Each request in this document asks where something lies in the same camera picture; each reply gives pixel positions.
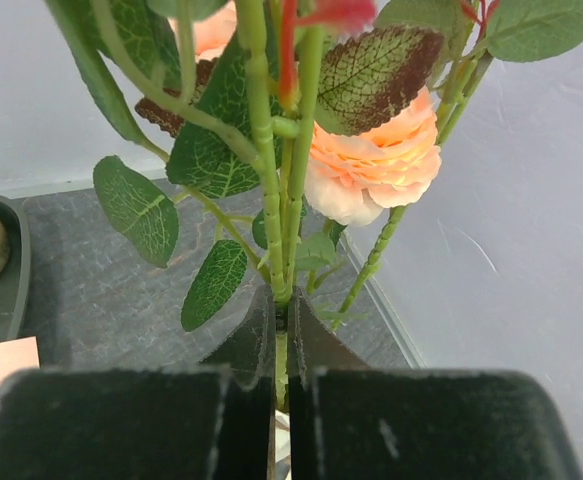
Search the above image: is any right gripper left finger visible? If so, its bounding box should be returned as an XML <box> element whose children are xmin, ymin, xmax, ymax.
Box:
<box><xmin>0</xmin><ymin>286</ymin><xmax>275</xmax><ymax>479</ymax></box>

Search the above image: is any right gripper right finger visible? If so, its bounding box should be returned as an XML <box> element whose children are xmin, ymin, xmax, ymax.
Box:
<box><xmin>287</xmin><ymin>289</ymin><xmax>583</xmax><ymax>479</ymax></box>

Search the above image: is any pink rose stem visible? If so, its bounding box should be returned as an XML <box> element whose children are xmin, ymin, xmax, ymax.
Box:
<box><xmin>375</xmin><ymin>0</ymin><xmax>583</xmax><ymax>145</ymax></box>
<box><xmin>45</xmin><ymin>0</ymin><xmax>447</xmax><ymax>414</ymax></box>

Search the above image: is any peach rose stem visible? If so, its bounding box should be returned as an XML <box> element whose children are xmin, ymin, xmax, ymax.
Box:
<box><xmin>166</xmin><ymin>1</ymin><xmax>444</xmax><ymax>331</ymax></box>

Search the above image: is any dark green tray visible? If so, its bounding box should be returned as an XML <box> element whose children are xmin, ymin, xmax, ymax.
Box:
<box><xmin>0</xmin><ymin>195</ymin><xmax>32</xmax><ymax>342</ymax></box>

